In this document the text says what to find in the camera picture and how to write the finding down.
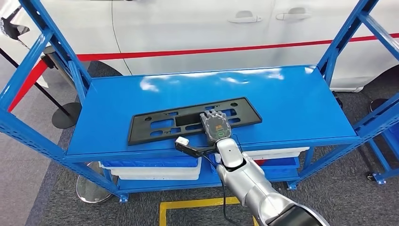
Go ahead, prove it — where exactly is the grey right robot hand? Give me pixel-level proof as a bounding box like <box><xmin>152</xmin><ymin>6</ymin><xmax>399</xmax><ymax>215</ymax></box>
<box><xmin>199</xmin><ymin>110</ymin><xmax>233</xmax><ymax>145</ymax></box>

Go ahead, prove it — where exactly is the black plastic plate frame part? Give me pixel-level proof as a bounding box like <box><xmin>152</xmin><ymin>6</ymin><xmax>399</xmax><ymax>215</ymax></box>
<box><xmin>128</xmin><ymin>97</ymin><xmax>263</xmax><ymax>146</ymax></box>

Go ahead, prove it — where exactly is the blue metal shelf rack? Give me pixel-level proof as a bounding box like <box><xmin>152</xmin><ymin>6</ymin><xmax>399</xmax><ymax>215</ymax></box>
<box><xmin>367</xmin><ymin>124</ymin><xmax>399</xmax><ymax>185</ymax></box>
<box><xmin>0</xmin><ymin>0</ymin><xmax>399</xmax><ymax>203</ymax></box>

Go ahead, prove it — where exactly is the white plastic bin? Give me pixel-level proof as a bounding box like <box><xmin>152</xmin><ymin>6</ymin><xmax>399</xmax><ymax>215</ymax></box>
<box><xmin>241</xmin><ymin>147</ymin><xmax>310</xmax><ymax>161</ymax></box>
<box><xmin>99</xmin><ymin>161</ymin><xmax>203</xmax><ymax>181</ymax></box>

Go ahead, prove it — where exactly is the blue plastic bin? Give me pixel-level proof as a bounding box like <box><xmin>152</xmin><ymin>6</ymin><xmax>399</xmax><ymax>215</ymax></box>
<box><xmin>101</xmin><ymin>157</ymin><xmax>200</xmax><ymax>168</ymax></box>
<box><xmin>209</xmin><ymin>153</ymin><xmax>301</xmax><ymax>182</ymax></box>

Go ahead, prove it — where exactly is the red barrier belt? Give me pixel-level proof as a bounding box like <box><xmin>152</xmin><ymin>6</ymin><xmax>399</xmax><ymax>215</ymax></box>
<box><xmin>8</xmin><ymin>59</ymin><xmax>49</xmax><ymax>113</ymax></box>
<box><xmin>76</xmin><ymin>32</ymin><xmax>399</xmax><ymax>62</ymax></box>

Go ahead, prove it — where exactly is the white car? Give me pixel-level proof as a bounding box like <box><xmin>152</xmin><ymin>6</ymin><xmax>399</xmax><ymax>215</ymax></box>
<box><xmin>0</xmin><ymin>0</ymin><xmax>399</xmax><ymax>93</ymax></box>

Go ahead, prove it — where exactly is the black car side mirror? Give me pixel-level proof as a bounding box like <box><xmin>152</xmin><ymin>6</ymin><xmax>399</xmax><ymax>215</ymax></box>
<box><xmin>0</xmin><ymin>6</ymin><xmax>31</xmax><ymax>41</ymax></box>

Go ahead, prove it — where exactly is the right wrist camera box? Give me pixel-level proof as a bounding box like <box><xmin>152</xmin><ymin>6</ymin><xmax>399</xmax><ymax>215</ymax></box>
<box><xmin>174</xmin><ymin>137</ymin><xmax>219</xmax><ymax>158</ymax></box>

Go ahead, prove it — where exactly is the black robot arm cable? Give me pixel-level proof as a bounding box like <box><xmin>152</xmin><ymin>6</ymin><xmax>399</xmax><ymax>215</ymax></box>
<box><xmin>201</xmin><ymin>153</ymin><xmax>234</xmax><ymax>226</ymax></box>

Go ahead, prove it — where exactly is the white car door handle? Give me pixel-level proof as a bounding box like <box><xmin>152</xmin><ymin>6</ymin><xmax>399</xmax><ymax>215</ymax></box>
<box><xmin>227</xmin><ymin>10</ymin><xmax>263</xmax><ymax>24</ymax></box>
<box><xmin>276</xmin><ymin>7</ymin><xmax>312</xmax><ymax>22</ymax></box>

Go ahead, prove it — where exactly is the chrome stanchion post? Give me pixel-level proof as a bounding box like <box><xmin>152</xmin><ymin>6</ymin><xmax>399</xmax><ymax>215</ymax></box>
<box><xmin>42</xmin><ymin>45</ymin><xmax>113</xmax><ymax>204</ymax></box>

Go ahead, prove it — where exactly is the black stanchion post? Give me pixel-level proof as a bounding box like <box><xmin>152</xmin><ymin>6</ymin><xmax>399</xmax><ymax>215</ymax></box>
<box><xmin>0</xmin><ymin>47</ymin><xmax>83</xmax><ymax>129</ymax></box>

